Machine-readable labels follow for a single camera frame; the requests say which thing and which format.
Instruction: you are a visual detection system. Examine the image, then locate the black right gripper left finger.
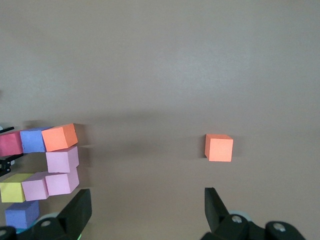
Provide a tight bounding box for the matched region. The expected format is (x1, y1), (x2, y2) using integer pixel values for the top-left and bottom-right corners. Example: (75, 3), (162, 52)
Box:
(0, 188), (93, 240)

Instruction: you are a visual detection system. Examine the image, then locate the red foam cube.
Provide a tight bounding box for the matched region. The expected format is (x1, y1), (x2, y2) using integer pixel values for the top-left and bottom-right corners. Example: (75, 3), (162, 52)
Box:
(0, 130), (24, 157)

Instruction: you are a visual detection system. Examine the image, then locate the purple foam cube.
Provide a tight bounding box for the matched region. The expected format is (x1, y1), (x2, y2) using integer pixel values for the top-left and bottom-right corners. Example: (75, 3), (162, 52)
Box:
(19, 126), (55, 154)
(4, 200), (40, 230)

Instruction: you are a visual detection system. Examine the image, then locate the brown paper table cover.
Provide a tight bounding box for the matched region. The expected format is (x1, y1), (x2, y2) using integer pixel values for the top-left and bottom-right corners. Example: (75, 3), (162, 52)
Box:
(0, 0), (320, 240)

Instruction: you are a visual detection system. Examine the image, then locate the pink foam cube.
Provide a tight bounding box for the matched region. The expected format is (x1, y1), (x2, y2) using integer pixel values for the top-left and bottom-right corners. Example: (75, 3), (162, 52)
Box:
(44, 167), (80, 197)
(45, 145), (80, 174)
(21, 171), (50, 202)

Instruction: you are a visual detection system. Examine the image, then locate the orange foam cube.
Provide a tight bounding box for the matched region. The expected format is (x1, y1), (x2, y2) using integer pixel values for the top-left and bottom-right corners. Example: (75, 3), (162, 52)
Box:
(41, 122), (79, 153)
(204, 133), (234, 163)

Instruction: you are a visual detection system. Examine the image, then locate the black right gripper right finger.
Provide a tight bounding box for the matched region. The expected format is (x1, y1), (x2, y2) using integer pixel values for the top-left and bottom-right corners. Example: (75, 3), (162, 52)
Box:
(201, 187), (307, 240)

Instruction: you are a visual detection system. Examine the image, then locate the yellow foam cube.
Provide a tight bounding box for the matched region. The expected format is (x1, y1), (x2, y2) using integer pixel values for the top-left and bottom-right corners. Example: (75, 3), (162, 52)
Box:
(0, 173), (35, 203)

